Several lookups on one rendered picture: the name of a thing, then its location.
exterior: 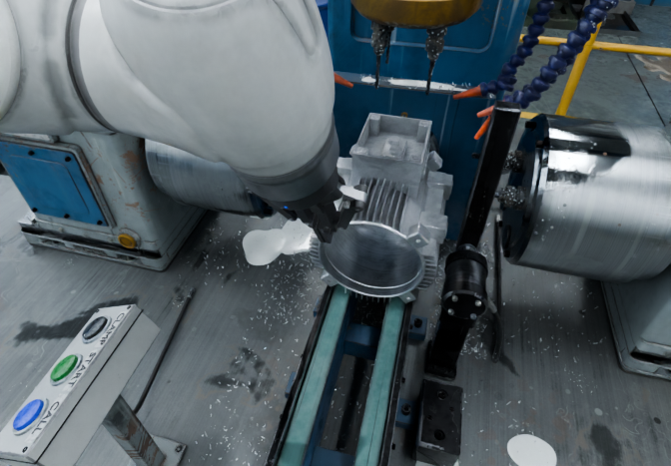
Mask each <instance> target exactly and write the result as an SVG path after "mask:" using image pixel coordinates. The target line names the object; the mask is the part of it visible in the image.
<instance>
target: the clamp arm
mask: <svg viewBox="0 0 671 466"><path fill-rule="evenodd" d="M520 115H521V105H520V104H519V103H511V102H503V101H495V103H494V105H493V109H492V113H491V117H490V120H489V124H488V128H487V132H486V135H485V139H484V143H483V146H482V150H481V154H480V158H479V161H478V165H477V169H476V173H475V176H474V180H473V184H472V187H471V191H470V195H469V199H468V202H467V206H466V210H465V214H464V217H463V221H462V225H461V228H460V232H459V236H458V240H457V243H456V247H455V250H460V249H462V247H463V249H469V247H470V250H474V251H477V250H478V247H479V244H480V241H481V237H482V234H483V231H484V228H485V225H486V222H487V219H488V215H489V212H490V209H491V206H492V203H493V200H494V197H495V194H496V190H497V187H498V184H499V181H500V178H501V175H502V172H503V168H504V165H505V162H506V159H507V156H508V153H509V150H510V147H511V143H512V140H513V137H514V134H515V131H516V128H517V125H518V121H519V118H520Z"/></svg>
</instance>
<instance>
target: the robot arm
mask: <svg viewBox="0 0 671 466"><path fill-rule="evenodd" d="M334 103H335V76H334V67H333V61H332V55H331V50H330V46H329V42H328V38H327V34H326V31H325V27H324V24H323V21H322V18H321V14H320V11H319V8H318V6H317V3H316V0H0V133H16V134H39V135H56V136H68V135H71V134H72V133H73V132H74V131H80V132H113V133H121V134H127V135H131V136H136V137H140V138H144V139H148V140H151V141H155V142H158V143H161V144H165V145H168V146H171V147H174V148H177V149H180V150H182V151H185V152H188V153H190V154H193V155H195V156H197V157H200V158H202V159H204V160H207V161H209V162H213V163H218V162H223V163H226V164H227V165H228V167H229V168H230V169H231V170H232V171H233V172H234V173H236V174H237V175H238V177H239V178H240V179H241V180H242V181H243V183H244V184H245V185H246V188H245V190H246V191H247V192H248V193H251V194H253V195H255V196H257V197H259V198H261V199H262V200H263V201H264V202H266V203H267V204H268V205H270V206H271V207H272V208H274V209H275V210H276V211H278V212H279V213H280V214H281V215H283V216H284V217H285V218H287V219H288V220H290V221H291V222H295V221H296V220H297V219H300V220H301V221H302V223H303V224H305V225H306V226H308V227H309V228H311V229H313V230H314V232H315V234H316V235H317V237H318V239H319V240H320V242H326V243H332V239H333V234H334V233H336V231H337V229H340V230H346V229H347V227H348V225H349V223H350V222H351V220H352V218H353V216H354V214H356V213H358V212H361V211H363V210H364V206H365V201H366V196H367V191H368V186H366V185H356V186H348V187H347V186H346V185H345V180H344V179H343V178H342V177H341V176H340V175H339V174H338V172H337V165H336V164H337V161H338V156H339V142H338V137H337V133H336V126H335V117H334V112H333V107H334ZM341 198H342V200H343V204H342V206H341V209H340V212H338V211H337V210H336V205H335V203H334V201H337V200H339V199H341Z"/></svg>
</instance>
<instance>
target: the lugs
mask: <svg viewBox="0 0 671 466"><path fill-rule="evenodd" d="M427 166H428V168H429V169H430V170H431V171H432V172H435V171H437V170H438V169H440V168H441V166H442V158H441V157H440V156H439V155H438V154H437V153H436V152H435V151H432V152H430V153H429V154H428V159H427ZM430 235H431V233H430V232H429V231H428V230H427V229H426V227H425V226H424V225H423V224H422V223H418V224H416V225H414V226H412V227H410V228H409V230H408V234H407V239H408V240H409V241H410V242H411V243H412V244H413V245H414V246H415V247H416V248H421V247H423V246H425V245H428V244H429V241H430ZM321 279H322V280H323V281H324V282H325V283H326V284H328V285H329V286H334V285H336V284H337V282H336V281H335V280H334V279H332V278H331V277H330V276H329V274H328V273H327V272H326V271H325V270H324V271H323V273H322V276H321ZM418 293H419V289H418V288H415V289H414V290H412V291H410V292H408V293H406V294H403V295H400V296H399V298H400V299H401V300H402V301H403V302H405V303H408V302H411V301H414V300H417V299H418Z"/></svg>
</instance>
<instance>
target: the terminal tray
mask: <svg viewBox="0 0 671 466"><path fill-rule="evenodd" d="M373 116H378V118H374V117H373ZM422 122H426V125H422V124H421V123H422ZM431 125H432V121H428V120H420V119H413V118H405V117H398V116H391V115H383V114H376V113H369V115H368V117H367V119H366V122H365V124H364V126H363V129H362V131H361V133H360V136H359V138H358V140H357V143H356V145H355V147H354V150H353V152H352V158H351V169H350V185H351V186H356V185H357V184H358V181H359V179H361V184H362V185H363V184H364V181H365V178H367V185H368V186H369V184H370V181H371V179H372V178H373V185H374V186H375V185H376V182H377V179H378V178H379V185H380V186H381V187H382V184H383V181H384V179H385V186H386V187H387V188H388V186H389V182H390V180H391V188H392V189H394V188H395V185H396V182H397V190H398V191H401V187H402V184H404V187H403V192H404V193H405V194H407V190H408V187H410V189H409V196H410V197H412V198H413V199H414V200H419V199H420V194H421V189H422V184H423V180H424V175H425V170H426V165H427V159H428V154H429V148H430V141H429V137H430V131H431ZM361 148H363V149H365V151H364V152H361V151H360V150H359V149H361ZM412 157H418V160H414V159H413V158H412Z"/></svg>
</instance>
